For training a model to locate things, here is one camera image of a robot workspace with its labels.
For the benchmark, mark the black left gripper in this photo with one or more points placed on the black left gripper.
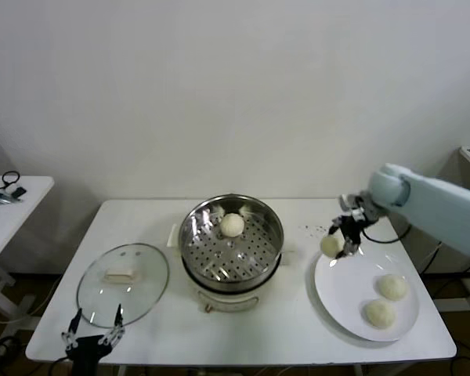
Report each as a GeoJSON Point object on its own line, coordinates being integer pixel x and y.
{"type": "Point", "coordinates": [84, 352]}

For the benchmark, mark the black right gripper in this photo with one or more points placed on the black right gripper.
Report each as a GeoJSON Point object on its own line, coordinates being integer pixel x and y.
{"type": "Point", "coordinates": [354, 231]}

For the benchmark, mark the white steamed baozi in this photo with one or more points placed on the white steamed baozi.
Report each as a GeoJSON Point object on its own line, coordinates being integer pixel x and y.
{"type": "Point", "coordinates": [392, 288]}
{"type": "Point", "coordinates": [380, 314]}
{"type": "Point", "coordinates": [232, 225]}
{"type": "Point", "coordinates": [331, 246]}

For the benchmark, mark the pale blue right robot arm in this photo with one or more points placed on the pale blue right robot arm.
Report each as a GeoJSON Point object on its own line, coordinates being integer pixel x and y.
{"type": "Point", "coordinates": [438, 207]}

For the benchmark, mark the perforated steel steamer basket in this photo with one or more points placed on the perforated steel steamer basket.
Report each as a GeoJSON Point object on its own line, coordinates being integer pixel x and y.
{"type": "Point", "coordinates": [258, 250]}

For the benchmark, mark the small dark crumbs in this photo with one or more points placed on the small dark crumbs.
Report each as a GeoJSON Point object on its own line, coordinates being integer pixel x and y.
{"type": "Point", "coordinates": [313, 229]}

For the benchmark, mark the white round plate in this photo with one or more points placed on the white round plate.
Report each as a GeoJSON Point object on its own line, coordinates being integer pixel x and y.
{"type": "Point", "coordinates": [344, 297]}

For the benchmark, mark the white electric cooker pot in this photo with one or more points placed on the white electric cooker pot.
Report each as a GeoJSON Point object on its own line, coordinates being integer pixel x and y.
{"type": "Point", "coordinates": [235, 301]}

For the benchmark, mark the white side table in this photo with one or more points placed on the white side table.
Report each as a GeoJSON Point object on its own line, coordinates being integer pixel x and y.
{"type": "Point", "coordinates": [27, 203]}

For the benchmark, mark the small black box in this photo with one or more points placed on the small black box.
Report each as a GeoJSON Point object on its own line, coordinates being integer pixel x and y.
{"type": "Point", "coordinates": [19, 192]}

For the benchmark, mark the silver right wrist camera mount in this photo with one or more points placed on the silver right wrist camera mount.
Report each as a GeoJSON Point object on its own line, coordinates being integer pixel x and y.
{"type": "Point", "coordinates": [350, 203]}

